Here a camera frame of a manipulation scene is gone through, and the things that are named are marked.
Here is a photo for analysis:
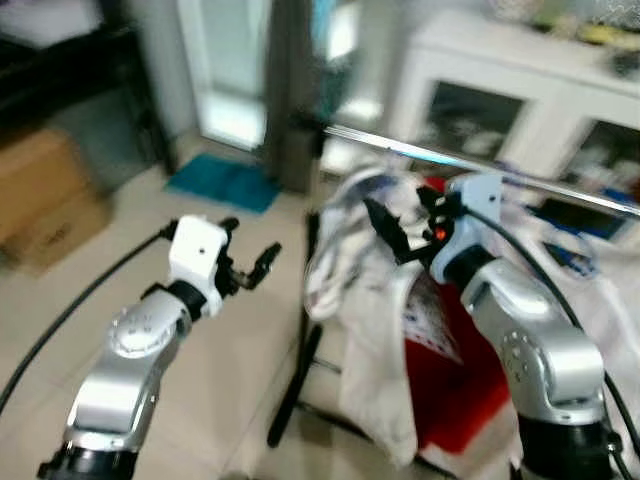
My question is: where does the dark grey curtain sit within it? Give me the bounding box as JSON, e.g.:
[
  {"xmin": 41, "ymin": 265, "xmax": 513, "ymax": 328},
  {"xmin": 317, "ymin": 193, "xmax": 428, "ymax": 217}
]
[{"xmin": 262, "ymin": 0, "xmax": 331, "ymax": 196}]

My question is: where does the silver clothes rack rail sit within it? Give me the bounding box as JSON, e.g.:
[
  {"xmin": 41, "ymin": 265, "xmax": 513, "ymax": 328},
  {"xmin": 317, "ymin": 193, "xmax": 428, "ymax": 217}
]
[{"xmin": 322, "ymin": 124, "xmax": 640, "ymax": 217}]

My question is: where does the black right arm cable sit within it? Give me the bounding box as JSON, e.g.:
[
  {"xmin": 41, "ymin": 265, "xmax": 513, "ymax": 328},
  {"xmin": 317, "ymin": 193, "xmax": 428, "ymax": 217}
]
[{"xmin": 455, "ymin": 200, "xmax": 640, "ymax": 480}]

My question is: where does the crumpled white grey garment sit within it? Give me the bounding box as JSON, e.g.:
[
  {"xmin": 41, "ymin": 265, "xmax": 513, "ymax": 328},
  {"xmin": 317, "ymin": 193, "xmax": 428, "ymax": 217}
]
[{"xmin": 303, "ymin": 165, "xmax": 426, "ymax": 326}]

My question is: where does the red fabric piece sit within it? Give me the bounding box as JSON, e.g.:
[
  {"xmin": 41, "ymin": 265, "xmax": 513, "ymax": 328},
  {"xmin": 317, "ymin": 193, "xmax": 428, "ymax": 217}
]
[{"xmin": 405, "ymin": 275, "xmax": 513, "ymax": 453}]

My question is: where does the teal floor mat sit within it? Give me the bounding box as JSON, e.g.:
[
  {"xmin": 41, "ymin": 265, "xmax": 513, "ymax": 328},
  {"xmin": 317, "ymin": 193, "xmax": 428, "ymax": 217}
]
[{"xmin": 165, "ymin": 152, "xmax": 283, "ymax": 214}]

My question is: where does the white framed glass door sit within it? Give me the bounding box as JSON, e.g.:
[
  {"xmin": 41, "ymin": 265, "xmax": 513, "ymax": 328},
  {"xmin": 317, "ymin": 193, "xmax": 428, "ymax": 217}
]
[{"xmin": 178, "ymin": 0, "xmax": 273, "ymax": 151}]

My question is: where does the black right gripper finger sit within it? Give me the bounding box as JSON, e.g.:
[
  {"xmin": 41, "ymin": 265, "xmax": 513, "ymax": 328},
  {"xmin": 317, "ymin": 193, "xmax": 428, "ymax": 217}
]
[{"xmin": 362, "ymin": 196, "xmax": 414, "ymax": 265}]

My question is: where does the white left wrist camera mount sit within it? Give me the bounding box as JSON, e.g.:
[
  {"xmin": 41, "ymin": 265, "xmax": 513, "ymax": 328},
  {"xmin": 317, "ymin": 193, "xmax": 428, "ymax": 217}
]
[{"xmin": 168, "ymin": 217, "xmax": 233, "ymax": 319}]

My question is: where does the small printed cardboard box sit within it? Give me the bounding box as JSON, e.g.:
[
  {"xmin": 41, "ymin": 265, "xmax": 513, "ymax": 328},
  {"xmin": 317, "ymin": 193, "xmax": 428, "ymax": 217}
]
[{"xmin": 5, "ymin": 192, "xmax": 113, "ymax": 276}]

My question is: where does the large plain cardboard box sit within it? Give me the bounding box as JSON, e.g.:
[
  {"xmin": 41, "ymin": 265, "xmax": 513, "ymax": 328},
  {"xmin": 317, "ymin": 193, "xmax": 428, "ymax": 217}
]
[{"xmin": 0, "ymin": 130, "xmax": 93, "ymax": 241}]

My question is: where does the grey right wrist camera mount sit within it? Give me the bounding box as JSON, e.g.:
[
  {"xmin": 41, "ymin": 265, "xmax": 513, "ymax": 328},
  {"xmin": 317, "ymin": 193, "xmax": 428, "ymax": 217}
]
[{"xmin": 430, "ymin": 172, "xmax": 504, "ymax": 283}]

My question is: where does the white glass door cabinet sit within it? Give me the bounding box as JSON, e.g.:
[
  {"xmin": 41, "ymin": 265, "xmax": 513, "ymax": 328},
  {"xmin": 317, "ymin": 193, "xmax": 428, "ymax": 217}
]
[{"xmin": 385, "ymin": 10, "xmax": 640, "ymax": 216}]

